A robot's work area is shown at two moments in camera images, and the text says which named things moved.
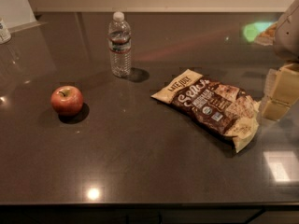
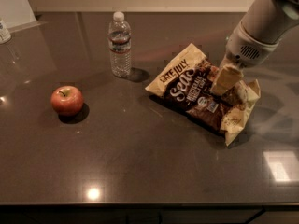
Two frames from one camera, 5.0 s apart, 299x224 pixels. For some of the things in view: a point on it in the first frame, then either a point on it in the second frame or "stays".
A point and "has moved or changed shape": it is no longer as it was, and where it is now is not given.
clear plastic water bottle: [120, 42] stays
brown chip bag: [213, 107] has moved or changed shape
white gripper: [288, 35] to [244, 50]
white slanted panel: [15, 9] stays
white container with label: [6, 37] stays
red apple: [67, 100] stays
